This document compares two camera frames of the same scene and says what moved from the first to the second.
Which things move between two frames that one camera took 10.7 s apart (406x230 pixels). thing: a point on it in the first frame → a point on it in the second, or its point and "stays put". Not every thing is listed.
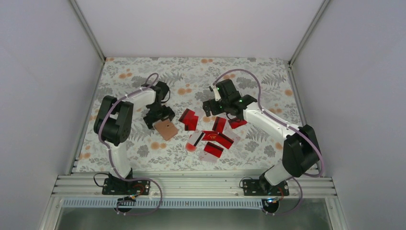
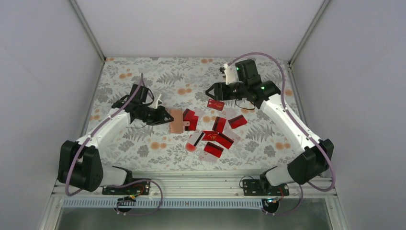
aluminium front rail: [75, 186] stays put
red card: [236, 122] stays put
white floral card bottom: [206, 157] stays put
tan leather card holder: [165, 129] → [176, 126]
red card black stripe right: [224, 141] stays put
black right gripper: [206, 108] → [219, 91]
